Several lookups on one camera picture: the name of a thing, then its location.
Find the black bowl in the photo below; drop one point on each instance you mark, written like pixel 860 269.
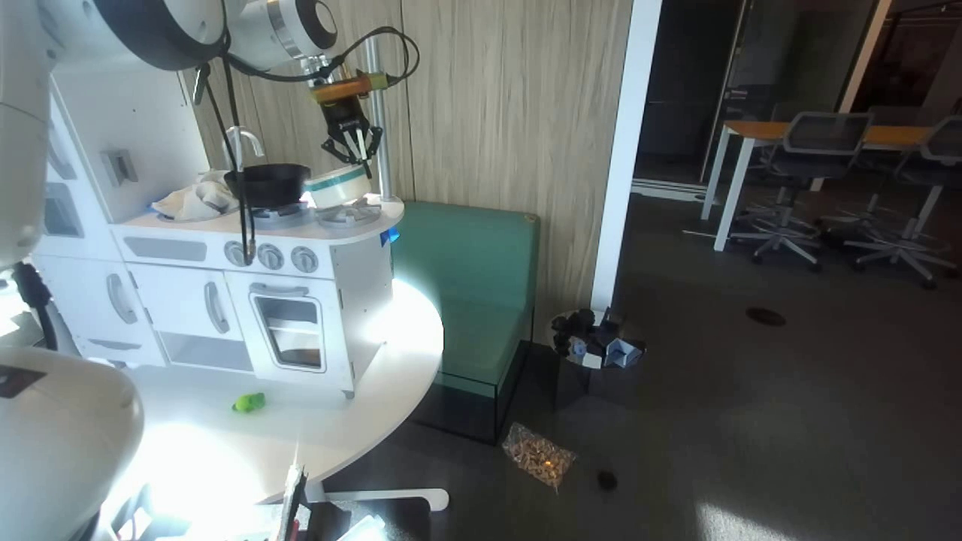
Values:
pixel 269 184

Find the grey toy burner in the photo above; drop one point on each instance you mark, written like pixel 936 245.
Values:
pixel 278 217
pixel 347 214

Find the white cabinet door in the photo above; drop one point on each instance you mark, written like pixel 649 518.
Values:
pixel 180 300
pixel 83 308

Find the white toy kitchen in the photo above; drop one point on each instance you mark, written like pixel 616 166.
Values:
pixel 188 300

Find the black trash bin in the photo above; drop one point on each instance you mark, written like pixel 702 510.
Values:
pixel 597 361

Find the white table with wooden top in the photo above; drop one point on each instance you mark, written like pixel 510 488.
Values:
pixel 759 131

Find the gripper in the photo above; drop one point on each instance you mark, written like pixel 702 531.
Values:
pixel 344 118

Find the blue tape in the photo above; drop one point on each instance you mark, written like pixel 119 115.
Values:
pixel 389 237

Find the toy oven door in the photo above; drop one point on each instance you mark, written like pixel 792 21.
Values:
pixel 301 330

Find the stove knob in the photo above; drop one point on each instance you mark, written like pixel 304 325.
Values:
pixel 270 257
pixel 304 260
pixel 236 254

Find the toy kitchen tap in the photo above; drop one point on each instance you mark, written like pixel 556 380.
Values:
pixel 242 134

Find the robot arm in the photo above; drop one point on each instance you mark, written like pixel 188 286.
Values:
pixel 52 421

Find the grey office chair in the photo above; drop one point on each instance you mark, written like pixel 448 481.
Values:
pixel 823 139
pixel 939 150

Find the white bowl with teal stripe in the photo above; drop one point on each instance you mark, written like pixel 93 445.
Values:
pixel 338 188

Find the green toy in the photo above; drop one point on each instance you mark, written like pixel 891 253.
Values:
pixel 249 403

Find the silver rod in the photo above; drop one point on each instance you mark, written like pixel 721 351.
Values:
pixel 382 143

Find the clear bag of snacks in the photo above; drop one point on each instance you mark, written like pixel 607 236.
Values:
pixel 537 454

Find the white cloth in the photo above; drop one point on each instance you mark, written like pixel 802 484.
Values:
pixel 192 201

